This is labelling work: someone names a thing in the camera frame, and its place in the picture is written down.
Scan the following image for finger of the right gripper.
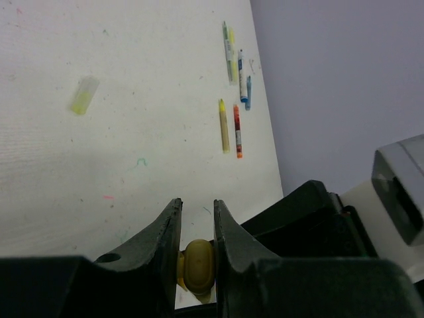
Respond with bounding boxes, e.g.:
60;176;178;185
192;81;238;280
241;180;331;236

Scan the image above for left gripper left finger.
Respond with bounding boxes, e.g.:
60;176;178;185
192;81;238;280
1;199;182;317

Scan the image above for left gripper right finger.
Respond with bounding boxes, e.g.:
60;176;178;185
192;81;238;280
214;200;423;317

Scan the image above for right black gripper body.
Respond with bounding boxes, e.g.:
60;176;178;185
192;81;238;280
254;200;377;258

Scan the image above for yellow fat highlighter cap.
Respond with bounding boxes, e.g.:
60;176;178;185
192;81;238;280
176;239;215;295

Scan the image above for dark red pen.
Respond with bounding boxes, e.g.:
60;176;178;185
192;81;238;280
233;104;242;158

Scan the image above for blue highlighter pen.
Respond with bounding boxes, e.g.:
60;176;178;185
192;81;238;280
245;76;252;111

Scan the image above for yellow gold highlighter pen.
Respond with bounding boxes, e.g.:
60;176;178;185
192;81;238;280
219;99;230;153

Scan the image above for blue white marker pen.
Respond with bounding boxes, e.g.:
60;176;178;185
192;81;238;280
238;50;248;103

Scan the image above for yellow thin pen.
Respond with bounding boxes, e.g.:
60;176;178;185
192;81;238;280
229;27;239;85

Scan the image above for green thin pen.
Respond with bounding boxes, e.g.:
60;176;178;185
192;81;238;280
222;21;233;83

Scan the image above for clear yellow highlighter cap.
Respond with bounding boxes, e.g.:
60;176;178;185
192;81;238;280
70;76;99;115

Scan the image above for fat yellow highlighter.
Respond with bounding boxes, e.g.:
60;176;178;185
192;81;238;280
175;278;216;309

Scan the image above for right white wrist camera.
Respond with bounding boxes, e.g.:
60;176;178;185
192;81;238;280
341;135;423;283

